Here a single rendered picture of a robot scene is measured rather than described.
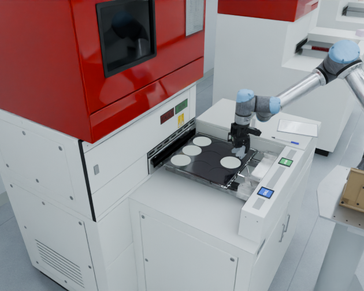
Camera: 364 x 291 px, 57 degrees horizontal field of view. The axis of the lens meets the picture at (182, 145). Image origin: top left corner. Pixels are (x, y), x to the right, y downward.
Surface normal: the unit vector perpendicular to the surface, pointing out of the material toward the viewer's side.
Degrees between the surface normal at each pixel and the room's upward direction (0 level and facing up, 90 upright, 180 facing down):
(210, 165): 0
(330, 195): 0
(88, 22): 90
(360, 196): 90
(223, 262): 90
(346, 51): 41
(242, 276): 90
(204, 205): 0
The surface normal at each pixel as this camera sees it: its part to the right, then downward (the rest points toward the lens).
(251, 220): -0.54, 0.44
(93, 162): 0.84, 0.29
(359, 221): 0.00, -0.85
